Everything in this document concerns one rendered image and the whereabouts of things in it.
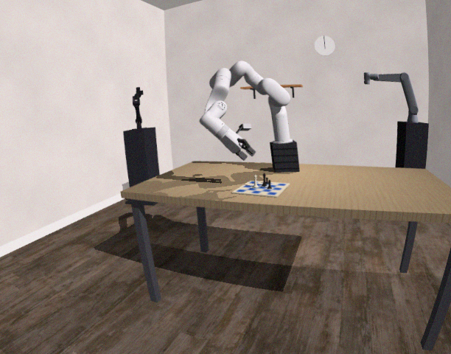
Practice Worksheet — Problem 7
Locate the blue and white chessboard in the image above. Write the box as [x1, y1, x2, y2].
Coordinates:
[232, 181, 290, 198]

